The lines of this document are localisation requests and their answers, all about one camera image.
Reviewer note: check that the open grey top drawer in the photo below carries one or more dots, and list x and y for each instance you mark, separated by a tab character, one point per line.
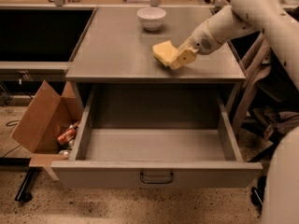
198	158

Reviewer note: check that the brown cardboard box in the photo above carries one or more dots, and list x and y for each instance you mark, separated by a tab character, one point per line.
47	116

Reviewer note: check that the red soda can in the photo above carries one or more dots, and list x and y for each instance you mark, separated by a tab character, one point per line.
67	136

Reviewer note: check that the silver can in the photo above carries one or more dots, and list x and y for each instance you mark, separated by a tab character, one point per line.
65	152

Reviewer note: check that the grey drawer cabinet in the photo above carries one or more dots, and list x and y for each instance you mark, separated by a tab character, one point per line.
141	80

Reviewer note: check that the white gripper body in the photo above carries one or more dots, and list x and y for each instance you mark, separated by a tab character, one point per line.
202	41

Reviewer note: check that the black table leg base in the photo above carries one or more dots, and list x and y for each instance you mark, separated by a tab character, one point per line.
24	194

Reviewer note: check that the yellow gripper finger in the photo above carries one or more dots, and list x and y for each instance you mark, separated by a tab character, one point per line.
186	53

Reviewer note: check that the yellow sponge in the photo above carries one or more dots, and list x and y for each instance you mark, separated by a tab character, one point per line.
165	53

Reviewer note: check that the white bowl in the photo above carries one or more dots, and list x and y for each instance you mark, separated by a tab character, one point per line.
151	18

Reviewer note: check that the black drawer handle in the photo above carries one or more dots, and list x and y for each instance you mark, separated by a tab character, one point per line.
156	179

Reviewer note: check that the blue shoe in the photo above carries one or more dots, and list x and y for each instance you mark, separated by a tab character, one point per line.
257	193

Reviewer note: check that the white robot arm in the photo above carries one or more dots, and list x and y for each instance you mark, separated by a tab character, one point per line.
281	195

